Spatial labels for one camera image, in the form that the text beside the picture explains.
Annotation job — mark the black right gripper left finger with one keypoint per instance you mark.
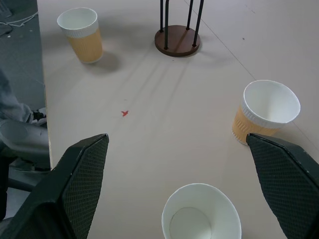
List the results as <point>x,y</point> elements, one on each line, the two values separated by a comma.
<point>74,189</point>

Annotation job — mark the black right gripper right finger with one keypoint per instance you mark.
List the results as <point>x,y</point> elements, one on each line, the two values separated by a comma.
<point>284,179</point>

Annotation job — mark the orange and white paper cup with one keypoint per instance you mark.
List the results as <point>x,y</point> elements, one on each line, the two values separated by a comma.
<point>264,112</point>
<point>84,37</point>
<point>199,214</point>

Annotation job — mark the silver robot body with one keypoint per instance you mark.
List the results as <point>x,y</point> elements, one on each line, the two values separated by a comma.
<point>17,139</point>

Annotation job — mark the red cross mark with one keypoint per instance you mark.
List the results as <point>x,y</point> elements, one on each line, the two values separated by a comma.
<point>124,113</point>

